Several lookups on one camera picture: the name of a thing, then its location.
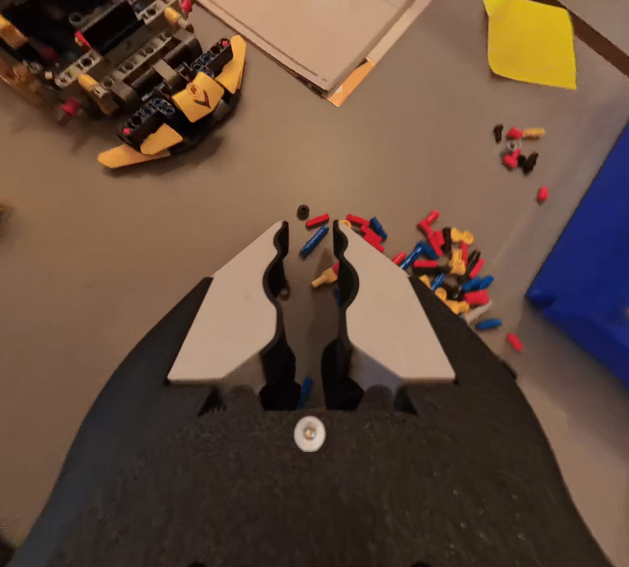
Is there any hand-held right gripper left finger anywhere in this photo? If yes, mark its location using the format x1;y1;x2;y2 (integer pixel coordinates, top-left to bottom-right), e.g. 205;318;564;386
167;220;301;411

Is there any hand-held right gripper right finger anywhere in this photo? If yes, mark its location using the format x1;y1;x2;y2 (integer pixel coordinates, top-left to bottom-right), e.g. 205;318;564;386
322;220;457;410

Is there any pile of small coloured pins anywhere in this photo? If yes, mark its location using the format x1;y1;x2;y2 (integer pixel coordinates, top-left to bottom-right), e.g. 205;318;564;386
305;211;524;351

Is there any yellow toy brick car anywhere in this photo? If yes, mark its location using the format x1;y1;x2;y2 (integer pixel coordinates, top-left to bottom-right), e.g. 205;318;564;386
0;0;246;170

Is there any grey desk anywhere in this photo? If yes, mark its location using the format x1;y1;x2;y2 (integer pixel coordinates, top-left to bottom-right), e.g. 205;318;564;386
0;0;629;567

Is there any long blue pin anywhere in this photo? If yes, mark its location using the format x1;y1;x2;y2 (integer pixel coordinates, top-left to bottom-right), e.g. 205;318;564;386
299;225;330;259

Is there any blue storage bin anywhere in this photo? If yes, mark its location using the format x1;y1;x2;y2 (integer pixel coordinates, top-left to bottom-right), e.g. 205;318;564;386
526;125;629;388

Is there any small red black pin cluster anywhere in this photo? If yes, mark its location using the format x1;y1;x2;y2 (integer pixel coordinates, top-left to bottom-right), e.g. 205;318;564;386
493;124;546;176

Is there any yellow sticky note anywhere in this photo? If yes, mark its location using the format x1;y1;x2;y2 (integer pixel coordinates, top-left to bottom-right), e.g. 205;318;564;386
483;0;577;90

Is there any open instruction booklet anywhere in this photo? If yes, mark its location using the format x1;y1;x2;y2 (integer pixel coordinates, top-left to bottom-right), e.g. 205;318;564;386
152;0;465;108

